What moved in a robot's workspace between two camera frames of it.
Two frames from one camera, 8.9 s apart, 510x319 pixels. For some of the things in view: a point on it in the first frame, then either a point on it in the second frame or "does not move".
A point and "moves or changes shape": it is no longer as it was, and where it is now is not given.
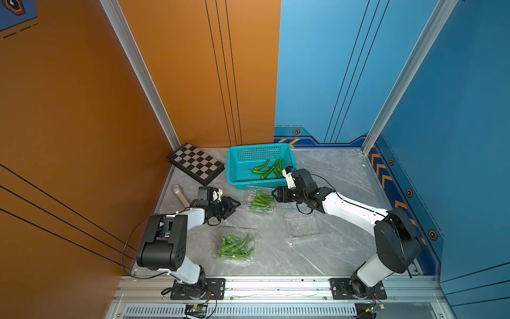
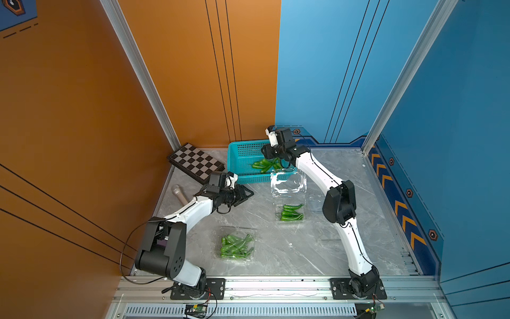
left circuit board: [196, 310] does not move
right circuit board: [373, 309] does not move
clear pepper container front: [236, 244] does not move
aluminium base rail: [414, 297] does not move
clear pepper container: [303, 226] → [329, 235]
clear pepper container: [259, 201] → [303, 211]
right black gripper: [281, 191] → [267, 151]
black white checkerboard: [196, 163] does not move
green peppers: [270, 170] moves or changes shape
